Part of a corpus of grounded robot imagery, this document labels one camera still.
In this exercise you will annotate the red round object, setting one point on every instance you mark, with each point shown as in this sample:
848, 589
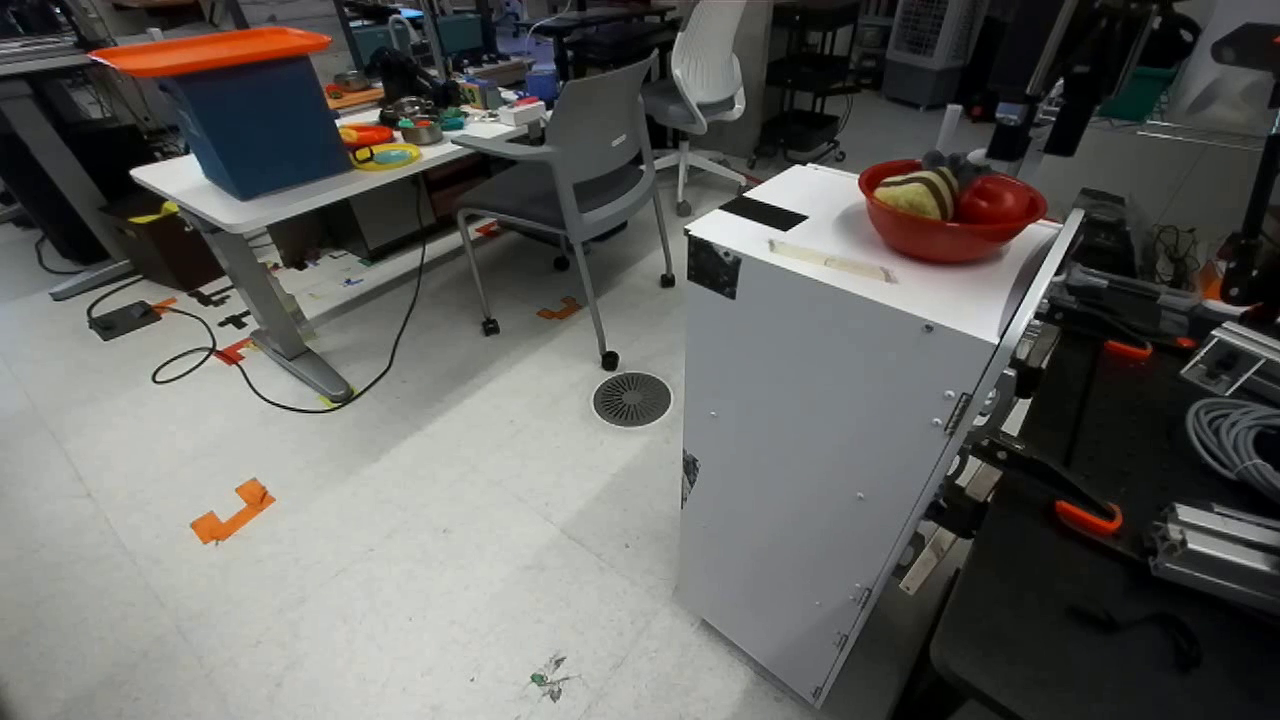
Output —
994, 200

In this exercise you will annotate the white toy kitchen cabinet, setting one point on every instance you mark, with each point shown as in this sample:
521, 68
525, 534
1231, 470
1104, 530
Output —
830, 380

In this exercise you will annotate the grey office chair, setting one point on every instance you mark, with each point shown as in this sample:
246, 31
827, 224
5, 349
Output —
580, 183

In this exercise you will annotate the white swivel chair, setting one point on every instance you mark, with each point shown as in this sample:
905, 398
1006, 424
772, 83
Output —
707, 86

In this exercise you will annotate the red plastic bowl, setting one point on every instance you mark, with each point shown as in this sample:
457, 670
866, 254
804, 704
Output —
937, 241

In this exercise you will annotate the yellow green plush item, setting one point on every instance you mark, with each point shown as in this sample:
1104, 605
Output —
915, 192

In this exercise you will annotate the orange floor tape marker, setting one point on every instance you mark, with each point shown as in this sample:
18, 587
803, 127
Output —
221, 524

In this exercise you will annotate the blue storage bin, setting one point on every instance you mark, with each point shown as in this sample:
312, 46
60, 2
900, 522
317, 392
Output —
256, 128

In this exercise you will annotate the white desk table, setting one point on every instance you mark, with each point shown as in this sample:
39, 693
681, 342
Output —
231, 224

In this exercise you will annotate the near black orange clamp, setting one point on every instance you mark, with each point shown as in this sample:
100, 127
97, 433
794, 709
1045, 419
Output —
1069, 500

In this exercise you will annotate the black orange clamp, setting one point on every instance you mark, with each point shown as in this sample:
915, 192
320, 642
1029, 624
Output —
1069, 500
1114, 335

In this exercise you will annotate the far black orange clamp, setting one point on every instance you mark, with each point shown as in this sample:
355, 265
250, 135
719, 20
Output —
1114, 335

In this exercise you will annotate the black perforated table plate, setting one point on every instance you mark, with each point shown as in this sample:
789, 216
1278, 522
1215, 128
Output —
1049, 624

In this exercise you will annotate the orange bin lid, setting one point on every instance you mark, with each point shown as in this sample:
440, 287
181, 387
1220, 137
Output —
213, 49

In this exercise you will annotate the aluminium extrusion bar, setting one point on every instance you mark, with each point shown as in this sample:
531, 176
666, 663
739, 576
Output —
1219, 550

